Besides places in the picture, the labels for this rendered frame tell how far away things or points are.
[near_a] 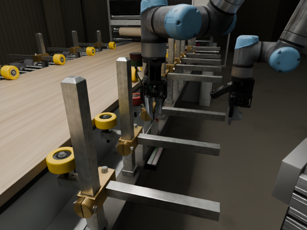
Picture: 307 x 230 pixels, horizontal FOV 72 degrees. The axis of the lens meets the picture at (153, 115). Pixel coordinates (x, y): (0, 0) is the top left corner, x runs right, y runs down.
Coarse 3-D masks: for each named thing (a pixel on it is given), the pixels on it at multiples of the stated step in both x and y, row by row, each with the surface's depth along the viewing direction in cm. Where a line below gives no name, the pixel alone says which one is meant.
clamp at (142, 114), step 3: (153, 102) 102; (153, 105) 98; (153, 108) 96; (144, 111) 92; (153, 111) 96; (141, 114) 93; (144, 114) 93; (147, 114) 93; (141, 117) 94; (144, 117) 94; (147, 117) 93; (144, 120) 94; (147, 120) 94
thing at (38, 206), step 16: (112, 112) 107; (96, 128) 93; (112, 128) 109; (96, 144) 95; (112, 144) 111; (48, 176) 67; (32, 192) 61; (48, 192) 68; (64, 192) 76; (0, 208) 52; (16, 208) 57; (32, 208) 62; (48, 208) 69; (0, 224) 52; (16, 224) 57; (32, 224) 63; (48, 224) 70
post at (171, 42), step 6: (168, 42) 129; (174, 42) 130; (168, 48) 131; (174, 48) 132; (168, 54) 132; (174, 54) 134; (168, 60) 134; (168, 84) 140; (168, 90) 142; (168, 96) 143
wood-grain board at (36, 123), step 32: (64, 64) 169; (96, 64) 169; (0, 96) 101; (32, 96) 101; (96, 96) 101; (0, 128) 72; (32, 128) 72; (64, 128) 72; (0, 160) 56; (32, 160) 56; (0, 192) 45
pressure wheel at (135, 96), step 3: (132, 93) 103; (135, 93) 103; (138, 93) 103; (132, 96) 100; (135, 96) 99; (138, 96) 99; (132, 99) 97; (135, 99) 97; (138, 99) 97; (135, 102) 97; (138, 102) 98; (141, 102) 99; (135, 114) 104
